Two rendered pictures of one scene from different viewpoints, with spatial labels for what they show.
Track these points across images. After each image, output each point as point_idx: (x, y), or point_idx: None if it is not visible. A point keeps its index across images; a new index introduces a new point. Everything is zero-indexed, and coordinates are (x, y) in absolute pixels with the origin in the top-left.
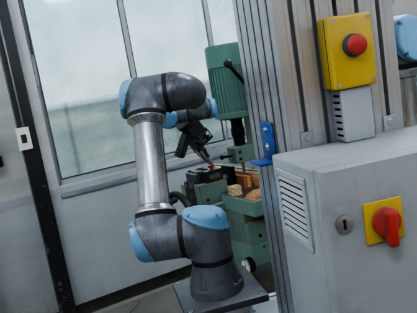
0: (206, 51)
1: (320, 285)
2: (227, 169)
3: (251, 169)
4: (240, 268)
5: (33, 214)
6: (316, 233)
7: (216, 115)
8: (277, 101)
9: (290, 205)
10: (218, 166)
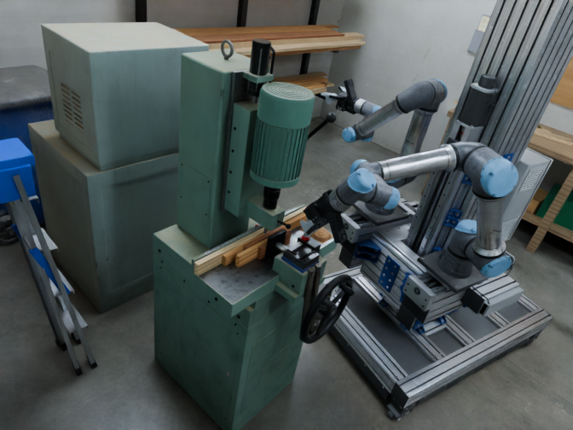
0: (306, 106)
1: (527, 199)
2: (280, 236)
3: (260, 226)
4: (424, 258)
5: None
6: (538, 181)
7: None
8: (523, 142)
9: (530, 179)
10: (212, 256)
